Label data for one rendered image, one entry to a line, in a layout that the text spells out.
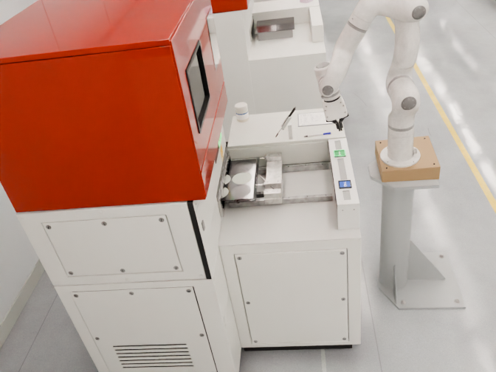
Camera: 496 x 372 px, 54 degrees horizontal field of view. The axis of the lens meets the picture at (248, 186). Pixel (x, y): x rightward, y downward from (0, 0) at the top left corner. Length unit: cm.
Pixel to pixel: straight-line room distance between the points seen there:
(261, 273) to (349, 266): 40
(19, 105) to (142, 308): 101
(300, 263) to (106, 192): 92
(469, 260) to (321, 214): 130
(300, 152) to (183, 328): 106
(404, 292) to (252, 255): 115
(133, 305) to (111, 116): 92
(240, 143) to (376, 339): 128
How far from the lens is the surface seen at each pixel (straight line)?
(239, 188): 234
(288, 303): 242
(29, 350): 327
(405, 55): 220
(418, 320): 292
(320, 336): 261
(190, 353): 244
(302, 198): 232
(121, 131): 166
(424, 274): 307
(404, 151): 243
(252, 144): 255
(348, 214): 212
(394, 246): 279
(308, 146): 255
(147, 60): 153
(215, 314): 219
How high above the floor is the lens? 225
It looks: 35 degrees down
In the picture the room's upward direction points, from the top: 9 degrees counter-clockwise
